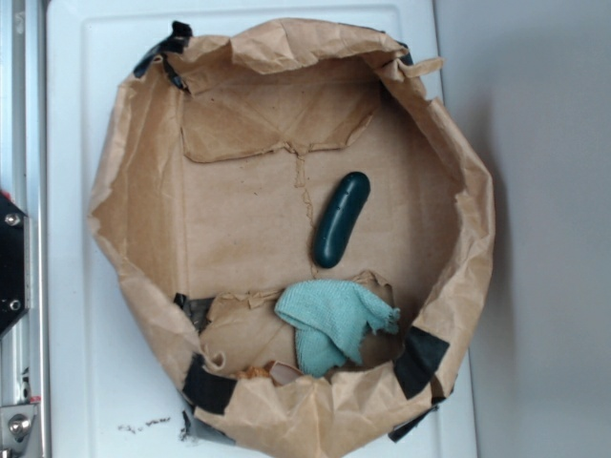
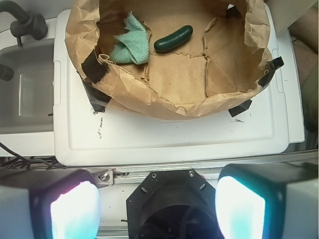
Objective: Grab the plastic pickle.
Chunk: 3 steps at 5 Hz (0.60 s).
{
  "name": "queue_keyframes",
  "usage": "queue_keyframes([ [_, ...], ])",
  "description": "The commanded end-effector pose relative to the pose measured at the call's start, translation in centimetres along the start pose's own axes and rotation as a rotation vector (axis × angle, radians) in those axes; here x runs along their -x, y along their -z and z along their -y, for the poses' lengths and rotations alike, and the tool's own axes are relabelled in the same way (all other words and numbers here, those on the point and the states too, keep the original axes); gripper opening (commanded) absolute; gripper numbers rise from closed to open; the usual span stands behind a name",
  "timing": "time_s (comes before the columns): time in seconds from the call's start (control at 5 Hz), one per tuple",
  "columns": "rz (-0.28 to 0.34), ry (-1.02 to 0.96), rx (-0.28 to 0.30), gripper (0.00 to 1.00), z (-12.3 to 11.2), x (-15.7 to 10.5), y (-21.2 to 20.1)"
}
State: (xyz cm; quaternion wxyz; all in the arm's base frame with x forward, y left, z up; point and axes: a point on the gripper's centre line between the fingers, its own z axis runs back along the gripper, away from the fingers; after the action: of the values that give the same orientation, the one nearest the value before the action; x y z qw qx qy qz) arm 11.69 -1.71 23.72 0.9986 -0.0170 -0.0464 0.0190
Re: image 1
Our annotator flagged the aluminium frame rail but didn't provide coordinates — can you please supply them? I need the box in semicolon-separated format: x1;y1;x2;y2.
1;1;52;457

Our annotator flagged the silver corner bracket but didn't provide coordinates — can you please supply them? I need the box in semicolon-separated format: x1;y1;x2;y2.
1;404;41;452

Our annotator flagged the dark green plastic pickle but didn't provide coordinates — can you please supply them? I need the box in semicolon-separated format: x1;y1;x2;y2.
312;172;370;269

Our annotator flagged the black metal bracket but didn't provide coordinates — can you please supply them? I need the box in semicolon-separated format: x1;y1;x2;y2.
0;191;27;338

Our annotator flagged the orange beige toy piece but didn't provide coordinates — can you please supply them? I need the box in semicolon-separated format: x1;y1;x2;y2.
235;361;304;386

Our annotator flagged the white plastic tray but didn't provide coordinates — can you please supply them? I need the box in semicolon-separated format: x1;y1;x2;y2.
45;4;479;458

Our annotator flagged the brown paper bag bin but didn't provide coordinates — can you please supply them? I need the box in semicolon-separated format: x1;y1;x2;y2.
88;18;495;457

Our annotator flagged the light teal cloth rag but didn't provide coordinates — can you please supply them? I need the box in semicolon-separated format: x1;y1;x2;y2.
274;280;401;378

